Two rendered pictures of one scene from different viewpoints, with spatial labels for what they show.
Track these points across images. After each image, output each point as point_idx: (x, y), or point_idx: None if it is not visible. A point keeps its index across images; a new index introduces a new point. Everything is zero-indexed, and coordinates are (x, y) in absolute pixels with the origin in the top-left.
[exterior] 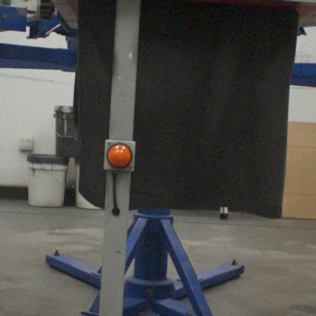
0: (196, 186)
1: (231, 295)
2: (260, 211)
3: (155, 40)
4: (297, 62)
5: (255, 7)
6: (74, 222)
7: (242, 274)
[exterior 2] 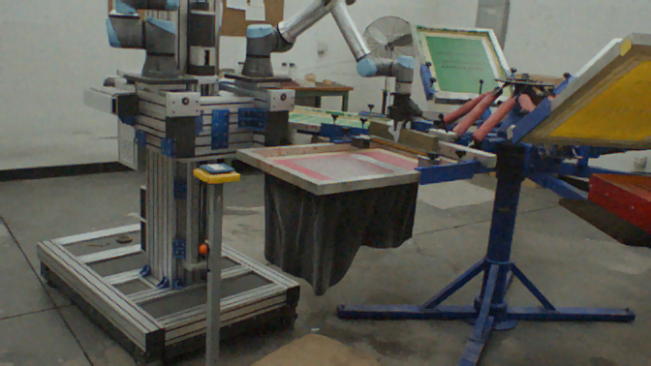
0: (296, 265)
1: (572, 332)
2: (313, 289)
3: (282, 189)
4: (556, 181)
5: None
6: None
7: (636, 320)
